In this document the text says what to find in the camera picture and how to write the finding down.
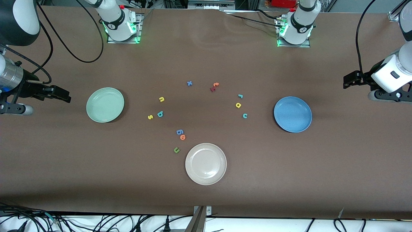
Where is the beige plate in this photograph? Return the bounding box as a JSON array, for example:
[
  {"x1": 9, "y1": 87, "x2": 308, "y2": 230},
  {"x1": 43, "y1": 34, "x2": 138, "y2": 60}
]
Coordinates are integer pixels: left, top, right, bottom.
[{"x1": 185, "y1": 143, "x2": 227, "y2": 186}]

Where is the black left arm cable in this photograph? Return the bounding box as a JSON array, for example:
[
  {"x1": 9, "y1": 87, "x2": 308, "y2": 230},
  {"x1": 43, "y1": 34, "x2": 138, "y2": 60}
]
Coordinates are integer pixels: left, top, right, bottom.
[{"x1": 355, "y1": 0, "x2": 377, "y2": 78}]

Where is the black table cable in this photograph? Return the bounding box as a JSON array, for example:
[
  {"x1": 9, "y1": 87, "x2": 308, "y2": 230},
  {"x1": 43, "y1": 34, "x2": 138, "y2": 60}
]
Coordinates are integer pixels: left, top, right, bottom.
[
  {"x1": 254, "y1": 9, "x2": 284, "y2": 20},
  {"x1": 229, "y1": 14, "x2": 281, "y2": 29}
]

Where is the red box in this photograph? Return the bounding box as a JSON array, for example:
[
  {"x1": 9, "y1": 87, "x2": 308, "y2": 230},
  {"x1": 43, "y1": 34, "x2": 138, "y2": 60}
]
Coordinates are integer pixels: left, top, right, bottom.
[{"x1": 270, "y1": 0, "x2": 298, "y2": 8}]

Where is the aluminium bar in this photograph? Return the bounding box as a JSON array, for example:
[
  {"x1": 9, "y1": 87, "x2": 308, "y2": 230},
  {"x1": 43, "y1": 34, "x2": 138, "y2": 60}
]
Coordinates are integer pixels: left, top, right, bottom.
[{"x1": 185, "y1": 206, "x2": 207, "y2": 232}]

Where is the grey metal device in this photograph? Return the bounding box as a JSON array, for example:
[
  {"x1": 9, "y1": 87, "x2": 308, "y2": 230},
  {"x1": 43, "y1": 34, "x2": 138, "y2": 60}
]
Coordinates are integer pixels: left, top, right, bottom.
[{"x1": 188, "y1": 0, "x2": 236, "y2": 10}]

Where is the green tipped floor cable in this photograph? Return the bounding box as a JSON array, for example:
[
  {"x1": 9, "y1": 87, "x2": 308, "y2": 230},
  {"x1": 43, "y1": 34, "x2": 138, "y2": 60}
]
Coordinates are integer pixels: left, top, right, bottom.
[{"x1": 44, "y1": 212, "x2": 61, "y2": 225}]

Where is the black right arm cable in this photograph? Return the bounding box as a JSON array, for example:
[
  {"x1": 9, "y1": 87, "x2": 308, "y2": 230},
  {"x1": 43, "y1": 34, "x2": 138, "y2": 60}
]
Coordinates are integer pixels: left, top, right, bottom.
[{"x1": 0, "y1": 0, "x2": 105, "y2": 85}]

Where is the green plate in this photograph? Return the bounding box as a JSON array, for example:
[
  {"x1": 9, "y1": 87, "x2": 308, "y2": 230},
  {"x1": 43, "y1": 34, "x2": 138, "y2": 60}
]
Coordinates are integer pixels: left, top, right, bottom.
[{"x1": 86, "y1": 87, "x2": 125, "y2": 123}]

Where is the blue plate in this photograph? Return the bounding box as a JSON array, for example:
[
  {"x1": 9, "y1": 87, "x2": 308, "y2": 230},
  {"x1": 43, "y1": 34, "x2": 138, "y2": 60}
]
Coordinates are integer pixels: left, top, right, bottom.
[{"x1": 274, "y1": 96, "x2": 313, "y2": 133}]

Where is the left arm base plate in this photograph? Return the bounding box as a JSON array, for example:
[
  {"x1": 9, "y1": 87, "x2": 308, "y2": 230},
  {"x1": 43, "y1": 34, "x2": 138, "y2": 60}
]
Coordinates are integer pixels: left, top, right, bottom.
[{"x1": 277, "y1": 16, "x2": 311, "y2": 48}]

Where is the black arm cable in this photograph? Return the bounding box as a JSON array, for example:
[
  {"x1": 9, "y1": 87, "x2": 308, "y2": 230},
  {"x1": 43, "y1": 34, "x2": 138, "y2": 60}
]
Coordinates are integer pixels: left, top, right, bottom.
[
  {"x1": 0, "y1": 0, "x2": 105, "y2": 85},
  {"x1": 355, "y1": 0, "x2": 377, "y2": 78}
]

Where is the aluminium frame post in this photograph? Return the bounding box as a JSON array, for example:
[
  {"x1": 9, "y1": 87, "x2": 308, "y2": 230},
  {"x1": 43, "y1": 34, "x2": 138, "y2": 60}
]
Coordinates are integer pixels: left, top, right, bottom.
[{"x1": 389, "y1": 0, "x2": 403, "y2": 22}]

